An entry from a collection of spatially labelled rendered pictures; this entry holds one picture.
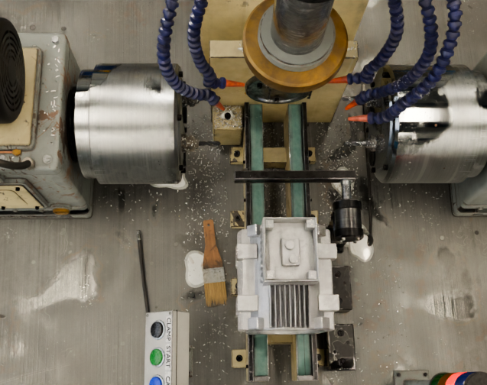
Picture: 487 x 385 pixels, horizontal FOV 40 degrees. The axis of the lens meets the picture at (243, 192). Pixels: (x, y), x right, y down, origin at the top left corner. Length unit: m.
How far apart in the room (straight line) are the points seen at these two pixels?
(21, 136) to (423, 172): 0.79
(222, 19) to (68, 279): 0.68
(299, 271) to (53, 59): 0.62
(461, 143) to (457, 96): 0.09
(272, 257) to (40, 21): 0.93
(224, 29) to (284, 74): 0.39
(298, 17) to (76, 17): 0.92
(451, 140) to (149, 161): 0.59
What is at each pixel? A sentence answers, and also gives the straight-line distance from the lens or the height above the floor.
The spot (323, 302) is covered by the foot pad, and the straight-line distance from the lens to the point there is 1.30.
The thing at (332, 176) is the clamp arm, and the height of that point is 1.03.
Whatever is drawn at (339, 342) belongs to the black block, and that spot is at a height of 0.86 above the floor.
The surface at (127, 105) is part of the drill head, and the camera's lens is 1.30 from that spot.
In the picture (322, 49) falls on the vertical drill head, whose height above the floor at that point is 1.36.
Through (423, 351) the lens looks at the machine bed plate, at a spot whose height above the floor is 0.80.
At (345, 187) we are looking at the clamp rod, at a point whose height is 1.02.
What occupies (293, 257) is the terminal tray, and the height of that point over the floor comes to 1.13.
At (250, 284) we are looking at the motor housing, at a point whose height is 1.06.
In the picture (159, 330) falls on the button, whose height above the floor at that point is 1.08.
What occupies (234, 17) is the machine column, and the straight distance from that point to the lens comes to 1.46.
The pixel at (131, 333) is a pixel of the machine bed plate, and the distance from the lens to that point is 1.57.
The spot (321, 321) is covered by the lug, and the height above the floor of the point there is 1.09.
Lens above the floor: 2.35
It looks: 74 degrees down
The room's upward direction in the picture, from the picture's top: 7 degrees clockwise
